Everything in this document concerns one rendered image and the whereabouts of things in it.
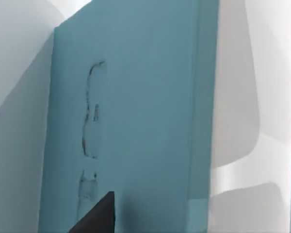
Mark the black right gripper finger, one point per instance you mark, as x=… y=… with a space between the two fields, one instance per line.
x=103 y=216

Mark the teal blue book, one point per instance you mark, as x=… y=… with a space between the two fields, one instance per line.
x=140 y=116

